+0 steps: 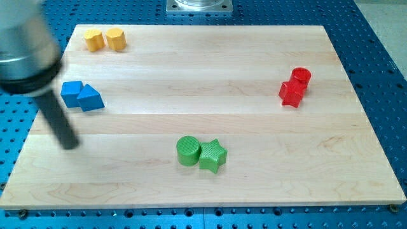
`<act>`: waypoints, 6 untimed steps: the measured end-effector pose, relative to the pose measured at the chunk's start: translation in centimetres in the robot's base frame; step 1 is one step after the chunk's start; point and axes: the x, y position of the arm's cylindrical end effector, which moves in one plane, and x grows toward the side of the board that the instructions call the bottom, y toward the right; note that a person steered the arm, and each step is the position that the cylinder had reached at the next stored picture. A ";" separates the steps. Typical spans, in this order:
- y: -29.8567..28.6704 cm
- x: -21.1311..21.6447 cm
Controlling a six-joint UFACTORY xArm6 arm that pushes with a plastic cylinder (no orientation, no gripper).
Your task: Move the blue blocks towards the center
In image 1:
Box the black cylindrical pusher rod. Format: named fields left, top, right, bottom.
left=34, top=90, right=79, bottom=149

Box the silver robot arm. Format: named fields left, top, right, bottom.
left=1, top=0, right=79, bottom=149

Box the blue cube block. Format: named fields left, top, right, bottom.
left=60, top=81, right=83, bottom=108

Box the blue triangular block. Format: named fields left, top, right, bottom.
left=77, top=84, right=105, bottom=112

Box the yellow heart block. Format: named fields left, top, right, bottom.
left=84, top=29, right=105, bottom=52

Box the left corner screw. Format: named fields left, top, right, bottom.
left=17, top=209, right=28, bottom=219

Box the yellow hexagon block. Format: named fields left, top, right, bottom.
left=106, top=27, right=127, bottom=51

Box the wooden board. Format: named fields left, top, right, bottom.
left=1, top=25, right=406, bottom=209

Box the green cylinder block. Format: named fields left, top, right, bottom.
left=176, top=135, right=200, bottom=166

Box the green star block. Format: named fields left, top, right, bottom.
left=199, top=139, right=228, bottom=174

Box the red star block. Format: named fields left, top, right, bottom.
left=279, top=81, right=307, bottom=108

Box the red cylinder block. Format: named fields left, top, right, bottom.
left=289, top=67, right=312, bottom=94

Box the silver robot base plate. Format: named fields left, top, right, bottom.
left=166, top=0, right=233, bottom=13

